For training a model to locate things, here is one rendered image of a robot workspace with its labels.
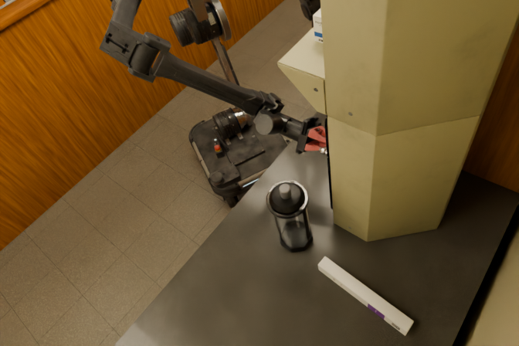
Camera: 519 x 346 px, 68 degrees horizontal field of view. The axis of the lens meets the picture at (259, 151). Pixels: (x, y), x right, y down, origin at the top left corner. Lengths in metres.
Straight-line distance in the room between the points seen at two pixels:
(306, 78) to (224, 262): 0.64
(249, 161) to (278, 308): 1.29
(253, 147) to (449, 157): 1.54
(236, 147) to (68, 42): 1.18
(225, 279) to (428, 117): 0.71
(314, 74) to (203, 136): 1.79
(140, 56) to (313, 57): 0.44
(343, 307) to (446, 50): 0.70
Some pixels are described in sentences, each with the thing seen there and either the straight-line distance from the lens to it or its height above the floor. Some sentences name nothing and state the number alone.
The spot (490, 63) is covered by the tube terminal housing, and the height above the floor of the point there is 1.54.
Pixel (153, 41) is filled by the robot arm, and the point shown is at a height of 1.50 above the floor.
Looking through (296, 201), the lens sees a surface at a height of 1.18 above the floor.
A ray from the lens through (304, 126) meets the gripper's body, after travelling 1.06.
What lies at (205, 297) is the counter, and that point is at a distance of 1.17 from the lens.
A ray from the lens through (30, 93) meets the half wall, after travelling 2.61.
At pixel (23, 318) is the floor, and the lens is 2.71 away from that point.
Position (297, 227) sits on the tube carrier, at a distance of 1.03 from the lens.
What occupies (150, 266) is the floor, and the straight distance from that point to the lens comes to 2.40.
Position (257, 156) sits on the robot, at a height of 0.24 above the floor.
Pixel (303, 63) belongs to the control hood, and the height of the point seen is 1.51.
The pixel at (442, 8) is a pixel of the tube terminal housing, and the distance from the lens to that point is 0.63.
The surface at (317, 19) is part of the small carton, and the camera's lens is 0.80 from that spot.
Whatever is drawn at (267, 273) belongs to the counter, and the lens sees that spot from 1.15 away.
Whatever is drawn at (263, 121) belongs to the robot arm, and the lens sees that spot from 1.05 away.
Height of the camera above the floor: 2.00
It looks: 50 degrees down
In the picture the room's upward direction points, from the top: 16 degrees counter-clockwise
